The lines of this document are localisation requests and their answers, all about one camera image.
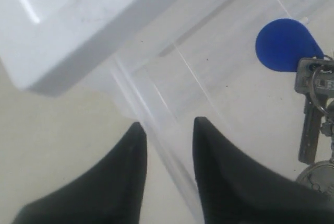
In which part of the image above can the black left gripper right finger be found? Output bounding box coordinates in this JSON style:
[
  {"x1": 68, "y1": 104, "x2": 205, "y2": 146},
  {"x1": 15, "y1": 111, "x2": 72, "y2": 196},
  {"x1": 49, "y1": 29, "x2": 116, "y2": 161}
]
[{"x1": 193, "y1": 116, "x2": 333, "y2": 223}]

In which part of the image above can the key bunch with blue fob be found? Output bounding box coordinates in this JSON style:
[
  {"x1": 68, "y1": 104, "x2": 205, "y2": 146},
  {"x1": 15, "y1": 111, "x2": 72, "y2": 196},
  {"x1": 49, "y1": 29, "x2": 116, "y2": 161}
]
[{"x1": 255, "y1": 18, "x2": 333, "y2": 197}]

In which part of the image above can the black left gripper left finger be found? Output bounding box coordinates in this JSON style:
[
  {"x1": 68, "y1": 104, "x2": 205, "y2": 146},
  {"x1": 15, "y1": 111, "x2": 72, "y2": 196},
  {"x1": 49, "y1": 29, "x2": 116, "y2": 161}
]
[{"x1": 17, "y1": 122, "x2": 148, "y2": 223}]

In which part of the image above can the clear drawer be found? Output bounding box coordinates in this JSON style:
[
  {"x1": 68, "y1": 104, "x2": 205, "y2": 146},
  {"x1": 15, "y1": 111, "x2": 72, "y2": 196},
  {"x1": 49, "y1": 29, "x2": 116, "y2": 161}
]
[{"x1": 112, "y1": 0, "x2": 333, "y2": 223}]

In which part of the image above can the white translucent drawer cabinet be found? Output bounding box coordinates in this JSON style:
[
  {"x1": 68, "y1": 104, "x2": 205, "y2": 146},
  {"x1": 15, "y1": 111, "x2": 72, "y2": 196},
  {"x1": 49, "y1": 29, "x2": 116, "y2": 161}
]
[{"x1": 0, "y1": 0, "x2": 334, "y2": 97}]

